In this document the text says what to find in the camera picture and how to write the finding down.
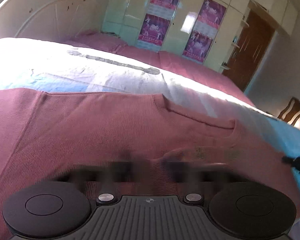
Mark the cream glossy wardrobe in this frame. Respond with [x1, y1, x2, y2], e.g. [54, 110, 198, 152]
[102, 0, 300, 71]

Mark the brown wooden door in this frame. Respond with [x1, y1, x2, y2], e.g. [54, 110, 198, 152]
[223, 11, 275, 91]

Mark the lower right purple poster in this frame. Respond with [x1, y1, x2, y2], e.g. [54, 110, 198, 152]
[182, 30, 213, 63]

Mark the upper right purple poster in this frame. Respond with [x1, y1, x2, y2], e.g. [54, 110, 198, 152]
[193, 0, 226, 39]

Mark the lower left purple poster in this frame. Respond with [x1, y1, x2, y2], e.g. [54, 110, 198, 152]
[135, 14, 170, 52]

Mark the wooden chair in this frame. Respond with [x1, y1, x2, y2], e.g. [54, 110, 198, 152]
[277, 96, 300, 126]

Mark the cream round headboard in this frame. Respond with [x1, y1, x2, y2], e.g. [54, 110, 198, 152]
[0, 0, 109, 42]

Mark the blue white patterned blanket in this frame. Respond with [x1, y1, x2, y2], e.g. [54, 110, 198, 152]
[0, 38, 300, 191]

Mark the pink pillow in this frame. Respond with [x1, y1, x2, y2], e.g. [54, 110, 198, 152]
[64, 30, 128, 54]

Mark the pink bedspread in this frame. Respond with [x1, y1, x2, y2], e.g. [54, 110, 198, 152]
[65, 29, 256, 107]

